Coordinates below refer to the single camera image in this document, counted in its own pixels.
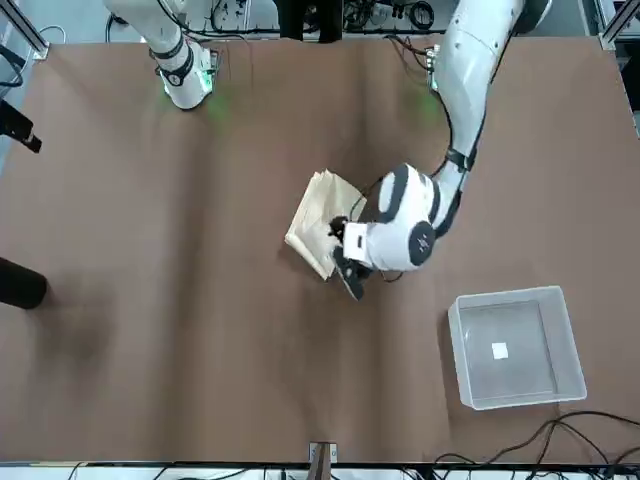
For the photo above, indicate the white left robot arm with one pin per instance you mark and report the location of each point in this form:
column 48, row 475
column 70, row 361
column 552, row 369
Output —
column 465, row 75

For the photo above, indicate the cream-colored tablecloth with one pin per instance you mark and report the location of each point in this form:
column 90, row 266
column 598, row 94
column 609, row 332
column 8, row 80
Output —
column 320, row 215

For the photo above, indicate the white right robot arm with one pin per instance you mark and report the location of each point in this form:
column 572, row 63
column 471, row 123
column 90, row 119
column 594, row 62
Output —
column 180, row 70

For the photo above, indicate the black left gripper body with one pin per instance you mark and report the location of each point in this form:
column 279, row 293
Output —
column 364, row 272

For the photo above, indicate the aluminium camera post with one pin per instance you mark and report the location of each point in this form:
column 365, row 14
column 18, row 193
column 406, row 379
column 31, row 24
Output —
column 322, row 462

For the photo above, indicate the clear plastic box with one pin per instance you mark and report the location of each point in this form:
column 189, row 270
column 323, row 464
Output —
column 520, row 397

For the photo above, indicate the dark flower vase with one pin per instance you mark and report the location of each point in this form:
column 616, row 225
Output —
column 22, row 285

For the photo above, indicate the aluminium frame rail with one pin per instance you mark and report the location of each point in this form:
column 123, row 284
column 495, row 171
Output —
column 612, row 25
column 25, row 25

